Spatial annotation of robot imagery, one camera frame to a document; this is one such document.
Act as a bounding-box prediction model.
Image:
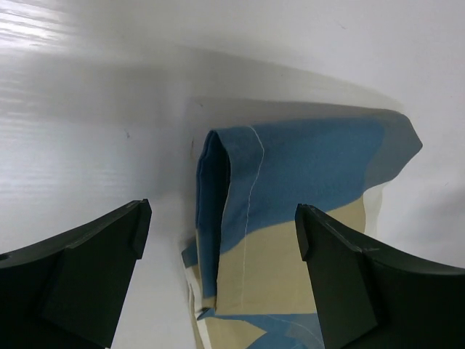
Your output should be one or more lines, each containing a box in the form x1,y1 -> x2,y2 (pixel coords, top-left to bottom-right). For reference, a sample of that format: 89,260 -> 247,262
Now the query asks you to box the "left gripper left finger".
1,199 -> 152,348

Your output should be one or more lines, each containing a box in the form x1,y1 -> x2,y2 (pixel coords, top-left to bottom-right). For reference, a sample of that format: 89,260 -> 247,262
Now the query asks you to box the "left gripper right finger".
295,204 -> 464,348

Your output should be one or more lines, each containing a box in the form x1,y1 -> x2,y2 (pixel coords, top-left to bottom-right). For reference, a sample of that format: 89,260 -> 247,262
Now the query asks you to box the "blue and beige cloth placemat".
182,110 -> 422,348

